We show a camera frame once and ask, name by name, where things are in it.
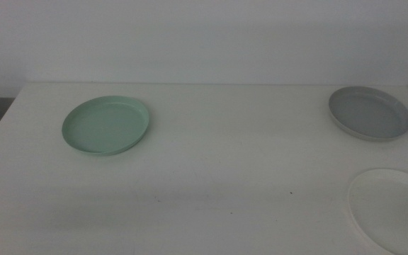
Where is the pale green shallow bowl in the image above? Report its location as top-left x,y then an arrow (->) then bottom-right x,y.
61,95 -> 150,157

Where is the grey shallow bowl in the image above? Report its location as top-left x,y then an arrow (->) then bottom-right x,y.
328,85 -> 408,142

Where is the white shallow bowl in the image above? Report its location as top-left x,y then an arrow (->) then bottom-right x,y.
346,168 -> 408,255

